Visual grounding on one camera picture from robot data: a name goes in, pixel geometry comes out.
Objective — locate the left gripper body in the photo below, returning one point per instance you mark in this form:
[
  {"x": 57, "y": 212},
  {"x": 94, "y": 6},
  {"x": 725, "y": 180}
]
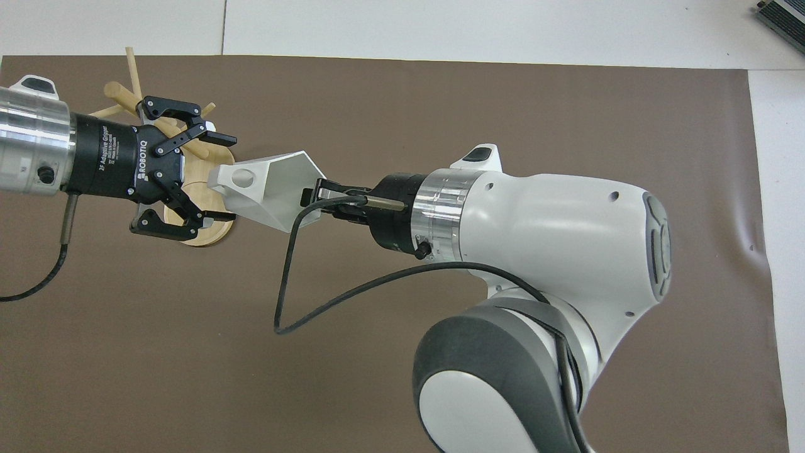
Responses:
[{"x": 107, "y": 157}]

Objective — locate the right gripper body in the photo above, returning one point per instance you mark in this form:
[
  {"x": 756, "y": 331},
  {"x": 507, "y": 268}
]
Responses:
[{"x": 396, "y": 214}]

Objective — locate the white faceted cup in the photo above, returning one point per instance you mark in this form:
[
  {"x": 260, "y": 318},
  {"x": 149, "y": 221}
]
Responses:
[{"x": 277, "y": 182}]

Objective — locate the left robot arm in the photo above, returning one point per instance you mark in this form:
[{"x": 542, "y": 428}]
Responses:
[{"x": 31, "y": 145}]

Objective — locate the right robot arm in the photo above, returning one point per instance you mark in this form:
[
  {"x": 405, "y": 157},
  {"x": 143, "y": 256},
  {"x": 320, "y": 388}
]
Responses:
[{"x": 553, "y": 220}]

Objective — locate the wooden cup rack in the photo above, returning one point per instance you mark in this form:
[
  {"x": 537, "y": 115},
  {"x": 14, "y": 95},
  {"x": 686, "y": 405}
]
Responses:
[{"x": 207, "y": 234}]

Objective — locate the grey ribbed metal box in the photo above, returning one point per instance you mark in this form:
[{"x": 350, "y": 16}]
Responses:
[{"x": 786, "y": 16}]

